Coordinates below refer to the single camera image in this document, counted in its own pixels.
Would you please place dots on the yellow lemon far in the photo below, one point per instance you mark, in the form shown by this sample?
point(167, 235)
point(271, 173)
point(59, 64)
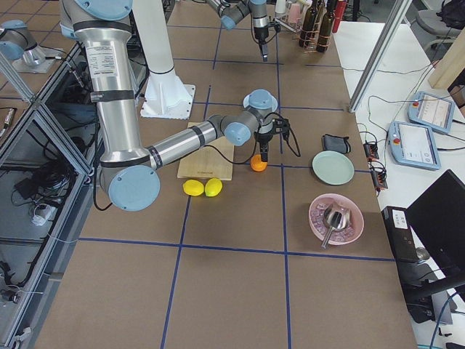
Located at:
point(193, 187)

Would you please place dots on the pink bowl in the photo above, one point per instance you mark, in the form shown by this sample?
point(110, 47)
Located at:
point(351, 233)

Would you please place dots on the orange fruit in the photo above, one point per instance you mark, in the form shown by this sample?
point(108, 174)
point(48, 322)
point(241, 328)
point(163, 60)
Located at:
point(257, 164)

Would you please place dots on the dark wine bottle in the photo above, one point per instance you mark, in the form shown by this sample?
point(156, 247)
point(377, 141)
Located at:
point(326, 27)
point(308, 24)

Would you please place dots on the copper wire bottle rack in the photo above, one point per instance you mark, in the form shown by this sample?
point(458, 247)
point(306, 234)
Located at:
point(311, 47)

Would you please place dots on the red cylinder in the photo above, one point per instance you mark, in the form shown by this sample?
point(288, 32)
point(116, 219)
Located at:
point(338, 14)

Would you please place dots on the dark wine bottle front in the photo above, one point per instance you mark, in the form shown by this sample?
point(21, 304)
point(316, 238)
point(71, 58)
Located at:
point(326, 27)

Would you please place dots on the pink cup top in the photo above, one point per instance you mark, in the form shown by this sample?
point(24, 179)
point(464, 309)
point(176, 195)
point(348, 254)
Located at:
point(294, 12)

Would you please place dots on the teach pendant near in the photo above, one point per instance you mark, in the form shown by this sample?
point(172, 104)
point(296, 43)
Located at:
point(413, 145)

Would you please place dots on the teach pendant far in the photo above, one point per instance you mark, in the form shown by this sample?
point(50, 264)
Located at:
point(432, 111)

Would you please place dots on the black monitor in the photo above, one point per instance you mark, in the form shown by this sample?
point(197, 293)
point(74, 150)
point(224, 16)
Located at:
point(437, 218)

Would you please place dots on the dark wine bottle middle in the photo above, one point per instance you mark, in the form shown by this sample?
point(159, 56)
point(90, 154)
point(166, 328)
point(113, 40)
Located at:
point(308, 24)

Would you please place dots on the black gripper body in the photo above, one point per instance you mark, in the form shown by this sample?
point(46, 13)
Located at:
point(264, 138)
point(260, 33)

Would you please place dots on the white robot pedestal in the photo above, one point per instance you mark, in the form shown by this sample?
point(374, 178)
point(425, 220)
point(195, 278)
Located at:
point(165, 96)

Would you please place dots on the yellow lemon near board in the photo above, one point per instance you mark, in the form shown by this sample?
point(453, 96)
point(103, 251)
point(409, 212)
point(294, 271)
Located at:
point(213, 187)

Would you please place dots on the metal scoop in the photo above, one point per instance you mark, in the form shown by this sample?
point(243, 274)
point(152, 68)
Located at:
point(336, 218)

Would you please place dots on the aluminium frame post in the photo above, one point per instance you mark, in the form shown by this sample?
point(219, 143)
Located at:
point(386, 36)

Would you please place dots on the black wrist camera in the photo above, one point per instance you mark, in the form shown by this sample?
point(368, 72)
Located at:
point(282, 127)

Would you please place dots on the teach pendant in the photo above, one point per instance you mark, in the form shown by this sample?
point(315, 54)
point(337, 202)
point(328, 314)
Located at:
point(413, 145)
point(432, 111)

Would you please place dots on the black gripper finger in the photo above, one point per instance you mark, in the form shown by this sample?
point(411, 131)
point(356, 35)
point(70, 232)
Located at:
point(264, 51)
point(264, 152)

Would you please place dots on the light green plate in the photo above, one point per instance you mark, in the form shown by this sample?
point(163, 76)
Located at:
point(333, 168)

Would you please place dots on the bamboo cutting board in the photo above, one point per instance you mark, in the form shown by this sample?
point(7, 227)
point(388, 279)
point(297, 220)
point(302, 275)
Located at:
point(204, 164)

